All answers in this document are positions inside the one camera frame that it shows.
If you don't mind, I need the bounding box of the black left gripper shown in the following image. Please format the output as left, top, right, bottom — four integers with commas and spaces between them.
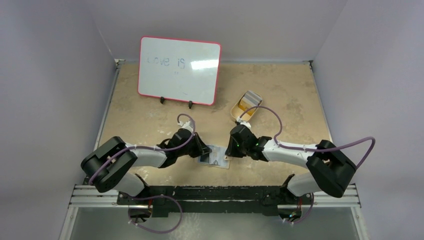
176, 132, 211, 159

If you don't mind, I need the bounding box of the black credit card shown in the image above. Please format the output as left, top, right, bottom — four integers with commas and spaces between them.
198, 154, 211, 165

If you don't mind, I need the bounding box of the beige card holder wallet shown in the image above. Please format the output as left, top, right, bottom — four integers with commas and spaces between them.
197, 145, 230, 169

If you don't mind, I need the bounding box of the white credit card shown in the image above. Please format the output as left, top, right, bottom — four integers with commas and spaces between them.
209, 145, 230, 169

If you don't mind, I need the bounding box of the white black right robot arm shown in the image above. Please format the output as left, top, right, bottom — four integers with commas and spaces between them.
225, 124, 357, 204

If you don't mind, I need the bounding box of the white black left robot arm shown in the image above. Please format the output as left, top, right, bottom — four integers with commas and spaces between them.
80, 128, 212, 205

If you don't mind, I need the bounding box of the beige oval card tray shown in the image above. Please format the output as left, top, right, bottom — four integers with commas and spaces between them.
230, 94, 256, 121

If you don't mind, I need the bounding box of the pink framed whiteboard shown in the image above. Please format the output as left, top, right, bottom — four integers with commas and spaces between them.
137, 36, 222, 106

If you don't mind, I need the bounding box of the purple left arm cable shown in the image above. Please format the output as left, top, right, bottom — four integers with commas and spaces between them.
87, 113, 197, 186

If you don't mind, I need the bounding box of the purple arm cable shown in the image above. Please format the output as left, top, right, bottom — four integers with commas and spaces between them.
87, 113, 197, 186
238, 105, 377, 170

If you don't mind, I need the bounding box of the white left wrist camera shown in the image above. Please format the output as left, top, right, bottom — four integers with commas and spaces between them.
178, 120, 195, 133

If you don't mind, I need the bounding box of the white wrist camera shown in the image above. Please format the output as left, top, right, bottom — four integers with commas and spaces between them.
178, 120, 195, 133
235, 119, 252, 129

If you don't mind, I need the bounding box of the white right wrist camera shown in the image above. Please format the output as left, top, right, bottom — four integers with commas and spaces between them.
235, 119, 252, 129

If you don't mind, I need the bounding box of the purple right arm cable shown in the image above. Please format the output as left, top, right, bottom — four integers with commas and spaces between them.
238, 105, 377, 170

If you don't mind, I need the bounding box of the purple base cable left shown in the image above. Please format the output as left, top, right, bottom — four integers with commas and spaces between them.
127, 194, 185, 235

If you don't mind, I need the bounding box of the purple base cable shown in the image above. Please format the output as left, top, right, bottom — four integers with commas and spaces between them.
127, 194, 185, 235
281, 192, 316, 226

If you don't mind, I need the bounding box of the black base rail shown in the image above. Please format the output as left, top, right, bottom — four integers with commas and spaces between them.
117, 183, 313, 221

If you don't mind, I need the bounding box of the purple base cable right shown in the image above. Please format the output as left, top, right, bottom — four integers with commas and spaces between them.
281, 192, 316, 226

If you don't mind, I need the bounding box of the aluminium extrusion frame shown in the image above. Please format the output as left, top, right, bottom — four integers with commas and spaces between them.
69, 185, 361, 208

